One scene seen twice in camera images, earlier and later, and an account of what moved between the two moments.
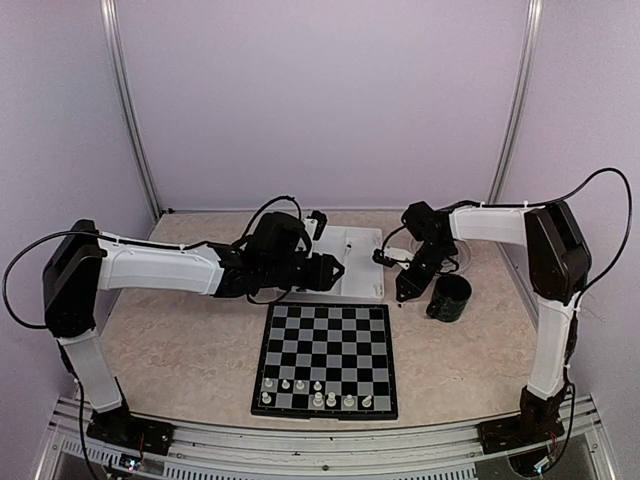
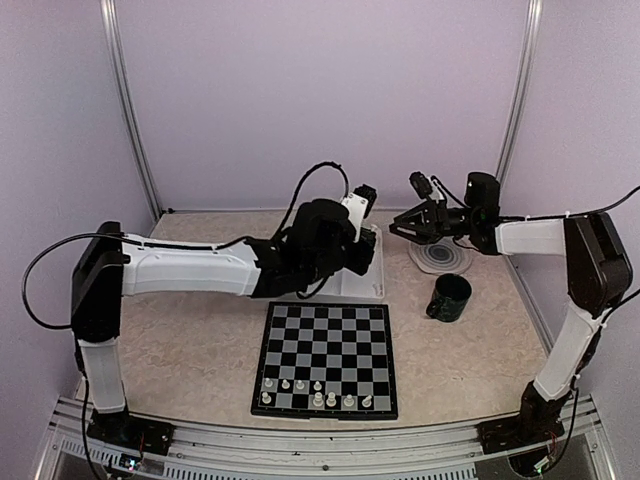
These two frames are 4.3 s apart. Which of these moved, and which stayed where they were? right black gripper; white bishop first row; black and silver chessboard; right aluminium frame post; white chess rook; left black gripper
Moved: left black gripper; right black gripper
Stayed: white bishop first row; white chess rook; right aluminium frame post; black and silver chessboard
